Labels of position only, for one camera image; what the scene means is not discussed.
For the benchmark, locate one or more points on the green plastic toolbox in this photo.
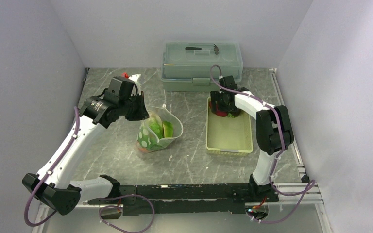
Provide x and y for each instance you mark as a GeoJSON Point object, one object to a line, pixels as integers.
{"type": "Point", "coordinates": [186, 65]}

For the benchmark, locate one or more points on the aluminium rail frame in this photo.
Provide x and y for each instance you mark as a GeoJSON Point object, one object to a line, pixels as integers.
{"type": "Point", "coordinates": [304, 192]}

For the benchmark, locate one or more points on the clear dotted zip bag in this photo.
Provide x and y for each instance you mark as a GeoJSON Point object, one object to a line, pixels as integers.
{"type": "Point", "coordinates": [166, 115]}

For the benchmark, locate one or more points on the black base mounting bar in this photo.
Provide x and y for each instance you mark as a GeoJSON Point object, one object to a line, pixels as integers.
{"type": "Point", "coordinates": [192, 198]}

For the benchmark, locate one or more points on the pale green perforated basket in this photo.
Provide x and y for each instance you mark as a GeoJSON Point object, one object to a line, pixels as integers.
{"type": "Point", "coordinates": [228, 135]}

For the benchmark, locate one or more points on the green cabbage leaf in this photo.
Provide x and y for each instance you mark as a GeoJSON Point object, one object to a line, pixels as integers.
{"type": "Point", "coordinates": [150, 133]}

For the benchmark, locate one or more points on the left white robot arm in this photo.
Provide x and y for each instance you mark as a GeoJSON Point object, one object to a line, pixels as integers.
{"type": "Point", "coordinates": [53, 184]}

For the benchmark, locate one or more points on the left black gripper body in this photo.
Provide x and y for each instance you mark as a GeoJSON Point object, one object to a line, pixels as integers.
{"type": "Point", "coordinates": [132, 108]}

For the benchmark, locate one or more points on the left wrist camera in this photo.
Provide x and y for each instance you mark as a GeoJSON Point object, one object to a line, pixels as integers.
{"type": "Point", "coordinates": [135, 78]}

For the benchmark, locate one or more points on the watermelon slice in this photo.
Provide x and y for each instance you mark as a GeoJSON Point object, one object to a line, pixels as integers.
{"type": "Point", "coordinates": [168, 130]}

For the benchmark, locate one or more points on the orange peach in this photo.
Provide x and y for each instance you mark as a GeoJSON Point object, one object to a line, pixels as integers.
{"type": "Point", "coordinates": [143, 150]}

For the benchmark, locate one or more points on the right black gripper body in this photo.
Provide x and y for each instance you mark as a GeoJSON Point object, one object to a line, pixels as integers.
{"type": "Point", "coordinates": [218, 96]}

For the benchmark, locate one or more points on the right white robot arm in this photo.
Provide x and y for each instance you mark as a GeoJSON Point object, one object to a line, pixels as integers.
{"type": "Point", "coordinates": [273, 127]}

